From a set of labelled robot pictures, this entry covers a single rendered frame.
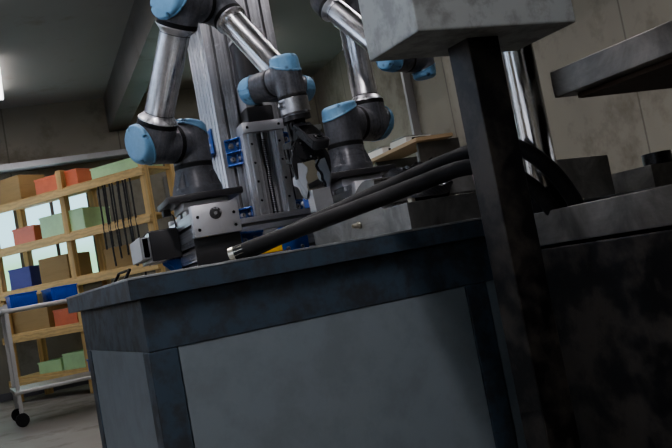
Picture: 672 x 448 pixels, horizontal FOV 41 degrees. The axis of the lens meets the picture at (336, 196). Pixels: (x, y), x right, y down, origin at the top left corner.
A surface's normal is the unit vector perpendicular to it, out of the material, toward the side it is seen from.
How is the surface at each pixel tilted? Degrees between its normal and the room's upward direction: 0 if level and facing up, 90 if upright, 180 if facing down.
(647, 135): 90
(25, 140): 90
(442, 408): 90
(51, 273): 90
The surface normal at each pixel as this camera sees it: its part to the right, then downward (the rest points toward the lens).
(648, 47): -0.89, 0.13
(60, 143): 0.32, -0.13
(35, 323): -0.52, 0.03
